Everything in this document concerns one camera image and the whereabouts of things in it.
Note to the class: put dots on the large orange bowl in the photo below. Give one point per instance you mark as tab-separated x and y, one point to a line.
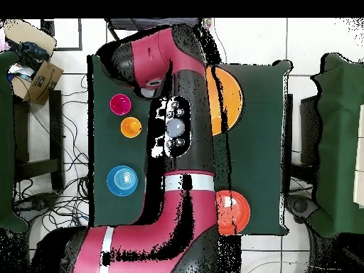
233	96

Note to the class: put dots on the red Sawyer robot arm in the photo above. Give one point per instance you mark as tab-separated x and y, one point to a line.
187	213

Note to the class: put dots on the black computer tower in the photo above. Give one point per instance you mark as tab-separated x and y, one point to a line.
308	130

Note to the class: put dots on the orange cup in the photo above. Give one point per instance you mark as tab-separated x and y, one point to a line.
130	127

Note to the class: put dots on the small blue bowl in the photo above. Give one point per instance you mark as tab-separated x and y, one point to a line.
122	181

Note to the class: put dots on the pink cup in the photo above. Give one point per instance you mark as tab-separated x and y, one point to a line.
120	104

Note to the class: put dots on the dark green tablecloth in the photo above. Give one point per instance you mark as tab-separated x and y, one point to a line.
261	142

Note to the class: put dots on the large red bowl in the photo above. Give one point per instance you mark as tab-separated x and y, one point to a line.
239	213

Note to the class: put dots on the black bench stand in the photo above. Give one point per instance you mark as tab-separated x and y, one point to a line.
55	139

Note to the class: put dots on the multicoloured small toy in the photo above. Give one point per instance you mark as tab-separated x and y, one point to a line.
208	22

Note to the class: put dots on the grey black floor base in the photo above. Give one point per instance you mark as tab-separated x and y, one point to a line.
34	203
301	206

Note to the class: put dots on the black folding chair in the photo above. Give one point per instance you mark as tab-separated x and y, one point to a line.
125	22

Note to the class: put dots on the cardboard box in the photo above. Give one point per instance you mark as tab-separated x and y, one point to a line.
44	82

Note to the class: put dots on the green cloth covered table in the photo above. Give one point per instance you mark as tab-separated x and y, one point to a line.
5	142
338	142

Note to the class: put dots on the black plastic bag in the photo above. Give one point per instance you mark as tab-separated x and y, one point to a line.
32	54

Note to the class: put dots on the black metal frame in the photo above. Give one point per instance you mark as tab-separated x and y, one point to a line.
47	27

